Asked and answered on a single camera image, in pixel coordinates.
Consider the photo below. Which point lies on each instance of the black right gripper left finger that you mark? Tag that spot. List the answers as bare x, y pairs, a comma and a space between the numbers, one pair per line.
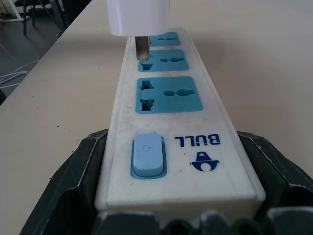
73, 176

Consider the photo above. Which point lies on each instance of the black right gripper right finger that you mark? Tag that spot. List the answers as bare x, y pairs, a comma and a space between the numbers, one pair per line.
274, 166

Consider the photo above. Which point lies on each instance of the white power strip blue sockets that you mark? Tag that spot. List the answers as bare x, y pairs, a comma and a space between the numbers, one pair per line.
168, 137

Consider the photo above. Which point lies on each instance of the white charger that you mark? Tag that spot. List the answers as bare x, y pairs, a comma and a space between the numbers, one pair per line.
137, 17

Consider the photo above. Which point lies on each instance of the dark chair legs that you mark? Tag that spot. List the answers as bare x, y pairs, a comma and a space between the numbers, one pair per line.
41, 11

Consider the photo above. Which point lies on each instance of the white furniture frame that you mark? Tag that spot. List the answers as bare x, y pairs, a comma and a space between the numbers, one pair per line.
9, 11

